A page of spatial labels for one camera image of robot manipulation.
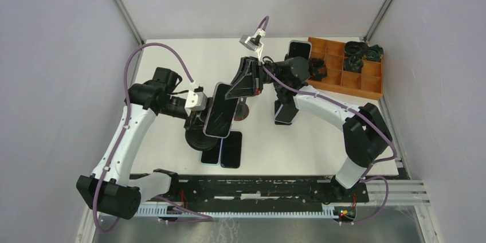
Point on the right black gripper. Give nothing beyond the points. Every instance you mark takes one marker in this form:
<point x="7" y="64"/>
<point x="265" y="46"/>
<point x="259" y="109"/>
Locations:
<point x="246" y="82"/>

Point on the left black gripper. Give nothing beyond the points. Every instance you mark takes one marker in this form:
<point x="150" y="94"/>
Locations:
<point x="196" y="118"/>

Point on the black round-base stand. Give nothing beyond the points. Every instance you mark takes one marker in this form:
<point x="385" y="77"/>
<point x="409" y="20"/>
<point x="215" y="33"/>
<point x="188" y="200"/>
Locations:
<point x="242" y="110"/>

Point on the light blue smartphone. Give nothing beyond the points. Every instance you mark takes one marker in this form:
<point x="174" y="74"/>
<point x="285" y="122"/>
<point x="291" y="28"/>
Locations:
<point x="212" y="156"/>

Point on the black smartphone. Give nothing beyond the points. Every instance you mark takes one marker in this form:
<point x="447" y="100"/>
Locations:
<point x="231" y="150"/>

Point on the black phone stand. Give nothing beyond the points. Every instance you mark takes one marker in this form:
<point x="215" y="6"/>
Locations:
<point x="194" y="135"/>

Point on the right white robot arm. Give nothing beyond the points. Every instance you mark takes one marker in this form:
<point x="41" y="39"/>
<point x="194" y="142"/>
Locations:
<point x="366" y="135"/>

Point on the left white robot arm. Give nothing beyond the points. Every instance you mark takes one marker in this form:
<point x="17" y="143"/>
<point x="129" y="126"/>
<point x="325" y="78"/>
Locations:
<point x="109" y="188"/>

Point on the dark rolled band middle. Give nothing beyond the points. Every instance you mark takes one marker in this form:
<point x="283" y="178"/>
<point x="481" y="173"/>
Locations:
<point x="353" y="64"/>

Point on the dark rolled band top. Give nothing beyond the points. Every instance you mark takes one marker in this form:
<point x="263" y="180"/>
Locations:
<point x="353" y="48"/>

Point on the orange wooden divided tray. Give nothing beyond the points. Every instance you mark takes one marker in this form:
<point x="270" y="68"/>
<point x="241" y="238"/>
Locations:
<point x="368" y="84"/>

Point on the dark rolled band right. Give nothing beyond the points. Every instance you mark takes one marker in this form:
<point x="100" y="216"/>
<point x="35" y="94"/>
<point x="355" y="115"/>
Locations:
<point x="374" y="53"/>

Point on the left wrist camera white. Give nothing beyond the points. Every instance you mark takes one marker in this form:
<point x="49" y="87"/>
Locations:
<point x="196" y="100"/>

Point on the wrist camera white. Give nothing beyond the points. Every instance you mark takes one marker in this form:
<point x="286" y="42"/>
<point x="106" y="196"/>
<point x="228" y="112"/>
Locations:
<point x="196" y="100"/>
<point x="254" y="43"/>

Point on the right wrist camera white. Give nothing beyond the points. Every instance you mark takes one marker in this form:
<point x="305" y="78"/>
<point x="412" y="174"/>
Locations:
<point x="254" y="43"/>

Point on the white slotted cable duct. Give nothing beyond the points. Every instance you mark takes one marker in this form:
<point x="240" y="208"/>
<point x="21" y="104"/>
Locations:
<point x="165" y="210"/>

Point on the aluminium frame rail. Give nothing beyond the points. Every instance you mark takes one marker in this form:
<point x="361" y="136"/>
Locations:
<point x="395" y="188"/>

